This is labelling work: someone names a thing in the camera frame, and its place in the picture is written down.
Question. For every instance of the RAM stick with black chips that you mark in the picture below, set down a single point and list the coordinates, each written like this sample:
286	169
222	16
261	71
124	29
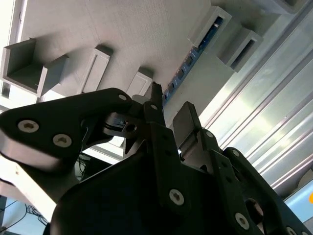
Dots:
181	72

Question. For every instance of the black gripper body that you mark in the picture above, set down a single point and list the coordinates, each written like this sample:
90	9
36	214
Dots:
110	208

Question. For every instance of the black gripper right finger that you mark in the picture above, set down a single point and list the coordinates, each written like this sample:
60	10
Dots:
227	176

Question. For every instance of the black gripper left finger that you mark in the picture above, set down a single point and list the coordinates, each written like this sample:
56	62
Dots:
49	122

